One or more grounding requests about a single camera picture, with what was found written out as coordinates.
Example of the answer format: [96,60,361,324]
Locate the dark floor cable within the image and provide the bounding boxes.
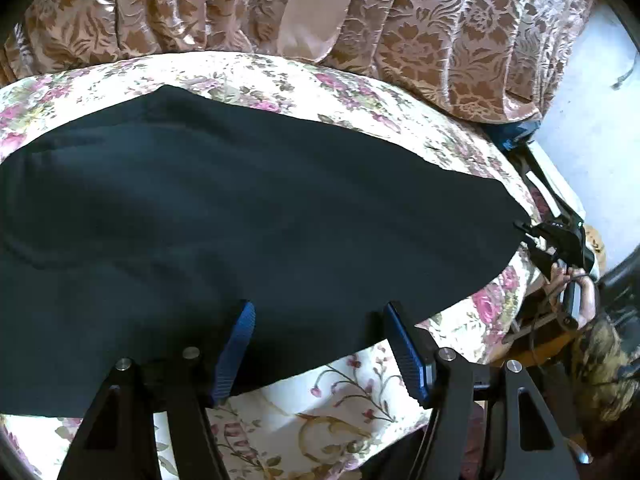
[612,67,637,92]

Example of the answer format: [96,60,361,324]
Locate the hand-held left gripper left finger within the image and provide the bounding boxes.
[57,300,257,480]

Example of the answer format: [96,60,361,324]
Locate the floral bedsheet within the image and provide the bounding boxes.
[0,52,546,480]

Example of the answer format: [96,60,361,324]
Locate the brown floral curtain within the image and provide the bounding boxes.
[0,0,596,126]

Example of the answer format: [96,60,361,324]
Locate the wooden bed frame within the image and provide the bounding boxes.
[505,310,581,367]

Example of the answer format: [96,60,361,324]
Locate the black metal frame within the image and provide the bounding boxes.
[515,147,583,226]

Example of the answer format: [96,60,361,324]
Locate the person's right hand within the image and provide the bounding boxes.
[550,265,597,329]

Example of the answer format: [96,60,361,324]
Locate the plain beige curtain strip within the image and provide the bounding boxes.
[277,0,368,63]

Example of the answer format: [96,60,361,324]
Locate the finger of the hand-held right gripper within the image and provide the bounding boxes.
[522,240,556,274]
[514,220,553,242]

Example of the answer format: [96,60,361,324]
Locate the black pants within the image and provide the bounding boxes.
[0,85,531,418]

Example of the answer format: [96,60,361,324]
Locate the black cable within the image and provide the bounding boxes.
[527,305,571,363]

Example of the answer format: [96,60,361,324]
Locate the person's patterned clothing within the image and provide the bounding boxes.
[570,260,640,426]

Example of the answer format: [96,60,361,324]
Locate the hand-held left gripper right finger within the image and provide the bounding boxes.
[384,301,594,480]

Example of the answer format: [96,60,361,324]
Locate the dark blue object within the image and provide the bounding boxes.
[492,119,543,150]

